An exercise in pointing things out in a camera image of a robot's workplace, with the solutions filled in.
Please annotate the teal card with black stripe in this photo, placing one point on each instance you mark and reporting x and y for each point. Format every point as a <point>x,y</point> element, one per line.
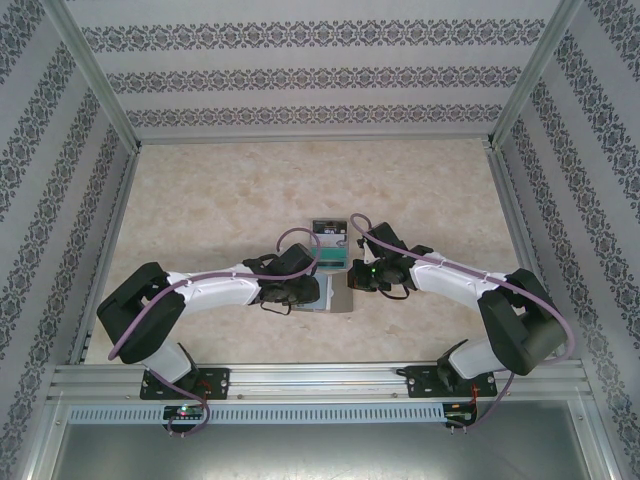
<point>335,257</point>

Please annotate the dark card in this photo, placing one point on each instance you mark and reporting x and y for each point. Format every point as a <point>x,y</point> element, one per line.
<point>330,227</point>

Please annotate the aluminium frame post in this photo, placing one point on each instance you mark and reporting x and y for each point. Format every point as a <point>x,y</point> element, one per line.
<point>535,75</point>
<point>95,75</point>

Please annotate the white and black printed card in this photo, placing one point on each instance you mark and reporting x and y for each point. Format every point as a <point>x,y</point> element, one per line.
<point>330,242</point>

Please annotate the aluminium side floor rail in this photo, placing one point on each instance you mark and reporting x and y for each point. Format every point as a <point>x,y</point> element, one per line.
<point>525,250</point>
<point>105,250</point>

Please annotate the left controller board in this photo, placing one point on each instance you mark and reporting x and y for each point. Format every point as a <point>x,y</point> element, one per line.
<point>185,412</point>

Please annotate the aluminium mounting rail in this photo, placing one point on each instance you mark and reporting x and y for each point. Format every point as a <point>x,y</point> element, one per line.
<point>310,382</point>

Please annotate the grey metal sheet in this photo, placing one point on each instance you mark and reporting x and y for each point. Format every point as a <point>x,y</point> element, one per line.
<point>320,455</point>

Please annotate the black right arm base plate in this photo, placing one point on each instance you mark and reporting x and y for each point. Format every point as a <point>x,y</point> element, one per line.
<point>415,382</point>

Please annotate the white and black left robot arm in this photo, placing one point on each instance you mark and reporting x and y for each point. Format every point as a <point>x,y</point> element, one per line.
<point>215,290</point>

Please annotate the right controller board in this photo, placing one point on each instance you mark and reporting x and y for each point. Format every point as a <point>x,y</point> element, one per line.
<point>460,417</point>

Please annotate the clear plastic card box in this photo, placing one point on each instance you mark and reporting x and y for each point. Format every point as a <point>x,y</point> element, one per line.
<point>346,250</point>

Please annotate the taupe leather card holder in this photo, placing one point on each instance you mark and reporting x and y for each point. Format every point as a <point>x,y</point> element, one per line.
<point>340,300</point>

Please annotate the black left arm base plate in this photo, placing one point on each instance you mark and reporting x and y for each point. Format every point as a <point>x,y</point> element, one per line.
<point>220,382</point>

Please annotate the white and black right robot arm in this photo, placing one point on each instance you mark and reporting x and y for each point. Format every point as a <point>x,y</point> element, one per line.
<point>450,280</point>

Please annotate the controller board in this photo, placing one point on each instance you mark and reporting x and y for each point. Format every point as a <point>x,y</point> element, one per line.
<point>185,412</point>
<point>460,417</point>

